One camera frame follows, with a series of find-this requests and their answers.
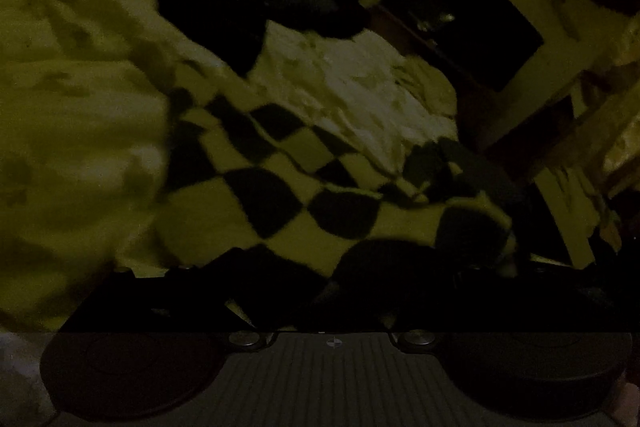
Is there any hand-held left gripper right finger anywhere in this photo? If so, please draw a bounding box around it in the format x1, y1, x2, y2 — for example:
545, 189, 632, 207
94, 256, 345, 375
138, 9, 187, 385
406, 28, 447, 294
389, 264, 637, 354

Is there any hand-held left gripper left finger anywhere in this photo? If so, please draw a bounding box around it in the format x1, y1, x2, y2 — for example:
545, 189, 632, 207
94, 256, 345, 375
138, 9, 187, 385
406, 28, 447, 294
60, 264, 275, 352

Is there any checkered knit garment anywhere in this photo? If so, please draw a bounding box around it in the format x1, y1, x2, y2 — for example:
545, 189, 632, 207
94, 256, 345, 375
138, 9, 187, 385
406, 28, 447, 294
150, 57, 521, 333

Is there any pale wooden furniture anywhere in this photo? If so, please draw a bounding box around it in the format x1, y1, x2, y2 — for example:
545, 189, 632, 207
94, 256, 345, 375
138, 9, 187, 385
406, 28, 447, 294
530, 22, 640, 270

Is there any cream cloth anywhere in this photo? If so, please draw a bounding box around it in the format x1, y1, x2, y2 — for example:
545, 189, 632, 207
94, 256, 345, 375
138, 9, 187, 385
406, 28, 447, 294
0, 0, 201, 333

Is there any white patterned duvet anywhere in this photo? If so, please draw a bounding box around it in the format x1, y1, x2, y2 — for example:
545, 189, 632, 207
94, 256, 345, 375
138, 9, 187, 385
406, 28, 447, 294
250, 21, 460, 180

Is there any black garment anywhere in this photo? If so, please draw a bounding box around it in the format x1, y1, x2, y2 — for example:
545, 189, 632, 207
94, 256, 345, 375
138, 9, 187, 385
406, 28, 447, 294
159, 0, 373, 75

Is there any pale cabinet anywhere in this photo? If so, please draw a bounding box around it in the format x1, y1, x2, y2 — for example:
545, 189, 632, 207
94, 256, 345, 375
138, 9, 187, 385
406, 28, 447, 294
350, 0, 640, 108

